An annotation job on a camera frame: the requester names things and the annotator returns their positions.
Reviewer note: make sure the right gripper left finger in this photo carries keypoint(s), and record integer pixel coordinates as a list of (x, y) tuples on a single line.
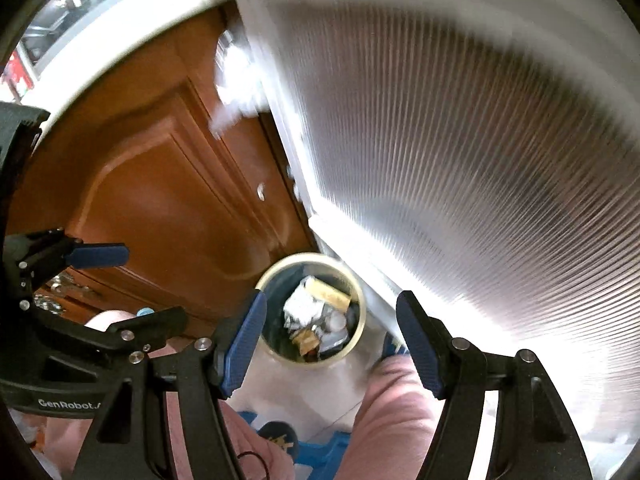
[(151, 400)]

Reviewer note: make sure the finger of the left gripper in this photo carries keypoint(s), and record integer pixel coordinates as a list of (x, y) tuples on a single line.
[(89, 256)]

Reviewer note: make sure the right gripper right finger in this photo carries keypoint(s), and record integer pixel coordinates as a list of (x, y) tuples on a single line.
[(505, 405)]

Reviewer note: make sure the round gold-rimmed trash bin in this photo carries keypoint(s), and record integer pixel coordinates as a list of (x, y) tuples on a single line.
[(344, 315)]

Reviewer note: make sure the brown wooden cabinet door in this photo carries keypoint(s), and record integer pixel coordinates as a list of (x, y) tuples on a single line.
[(133, 161)]

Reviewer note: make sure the person's pink trouser legs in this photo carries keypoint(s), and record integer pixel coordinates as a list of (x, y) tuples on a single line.
[(393, 428)]

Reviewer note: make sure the gold yellow snack wrapper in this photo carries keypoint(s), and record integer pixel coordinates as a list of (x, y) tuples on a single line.
[(307, 344)]

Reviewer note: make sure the white plastic bag hanging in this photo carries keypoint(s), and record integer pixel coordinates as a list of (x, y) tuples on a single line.
[(237, 81)]

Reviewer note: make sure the ribbed glass sliding door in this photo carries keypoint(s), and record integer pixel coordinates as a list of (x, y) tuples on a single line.
[(487, 153)]

